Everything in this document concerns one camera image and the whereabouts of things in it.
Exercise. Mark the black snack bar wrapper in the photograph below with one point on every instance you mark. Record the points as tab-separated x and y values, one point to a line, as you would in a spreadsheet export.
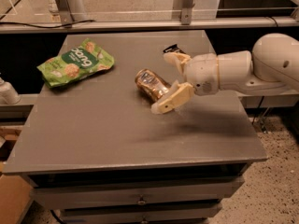
173	48

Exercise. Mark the lower grey drawer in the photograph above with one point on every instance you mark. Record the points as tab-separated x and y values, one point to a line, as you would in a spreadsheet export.
146	214

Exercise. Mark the grey drawer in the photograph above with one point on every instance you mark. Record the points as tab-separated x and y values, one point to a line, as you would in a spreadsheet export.
146	214
138	193

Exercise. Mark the metal bracket post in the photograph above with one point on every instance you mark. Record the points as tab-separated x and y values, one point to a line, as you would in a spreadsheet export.
182	10
64	12

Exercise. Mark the left metal bracket post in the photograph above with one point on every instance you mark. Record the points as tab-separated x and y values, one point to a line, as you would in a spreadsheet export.
64	12

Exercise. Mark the green snack chip bag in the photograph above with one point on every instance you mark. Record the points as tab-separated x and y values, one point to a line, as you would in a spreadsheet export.
79	62

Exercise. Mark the grey drawer cabinet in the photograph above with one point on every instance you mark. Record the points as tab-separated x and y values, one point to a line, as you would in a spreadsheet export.
101	130

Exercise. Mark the white pipe at left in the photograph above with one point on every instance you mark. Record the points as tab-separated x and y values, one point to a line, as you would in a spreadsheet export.
8	93

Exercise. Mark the brown cardboard box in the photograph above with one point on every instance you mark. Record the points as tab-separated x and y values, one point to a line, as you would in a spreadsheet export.
14	191

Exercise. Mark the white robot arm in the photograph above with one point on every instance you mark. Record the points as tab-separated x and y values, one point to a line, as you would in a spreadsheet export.
270	68

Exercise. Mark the orange LaCroix soda can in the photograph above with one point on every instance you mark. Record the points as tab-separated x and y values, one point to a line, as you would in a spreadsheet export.
151	84

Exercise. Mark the right metal bracket post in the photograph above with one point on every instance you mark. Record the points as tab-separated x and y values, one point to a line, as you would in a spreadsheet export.
182	10

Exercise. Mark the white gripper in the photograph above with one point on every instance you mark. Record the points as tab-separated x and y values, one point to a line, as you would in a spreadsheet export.
202	73

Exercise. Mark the upper grey drawer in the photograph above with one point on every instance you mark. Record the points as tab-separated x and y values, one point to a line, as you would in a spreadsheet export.
138	193

